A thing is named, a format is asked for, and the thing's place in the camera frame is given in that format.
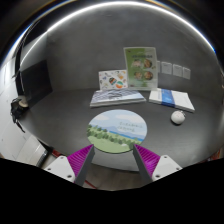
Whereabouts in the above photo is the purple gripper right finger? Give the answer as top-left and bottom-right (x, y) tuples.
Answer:
(133, 144), (182, 182)

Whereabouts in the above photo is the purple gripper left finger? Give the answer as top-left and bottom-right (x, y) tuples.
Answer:
(45, 144), (95, 186)

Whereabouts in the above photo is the round landscape mouse pad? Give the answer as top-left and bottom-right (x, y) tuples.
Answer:
(87, 109), (147, 154)

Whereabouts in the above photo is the white computer mouse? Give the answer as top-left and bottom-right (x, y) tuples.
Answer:
(171, 110), (186, 125)

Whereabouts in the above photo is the white book blue band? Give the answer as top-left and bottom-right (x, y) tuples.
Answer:
(149, 88), (195, 112)

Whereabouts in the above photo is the grey striped book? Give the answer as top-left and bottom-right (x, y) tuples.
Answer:
(90, 89), (146, 107)

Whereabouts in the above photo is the black monitor panel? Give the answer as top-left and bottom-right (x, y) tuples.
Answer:
(21, 60), (53, 107)

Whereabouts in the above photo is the white colourful sticker card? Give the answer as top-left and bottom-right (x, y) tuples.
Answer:
(99, 70), (128, 90)

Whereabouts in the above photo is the green upright poster card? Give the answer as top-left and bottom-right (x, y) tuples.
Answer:
(124, 47), (158, 91)

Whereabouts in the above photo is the black camera on tripod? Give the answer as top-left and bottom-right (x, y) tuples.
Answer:
(10, 96), (29, 132)

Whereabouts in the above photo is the white wall socket plate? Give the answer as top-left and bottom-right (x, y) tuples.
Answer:
(161, 62), (172, 75)
(173, 64), (183, 77)
(183, 67), (191, 80)

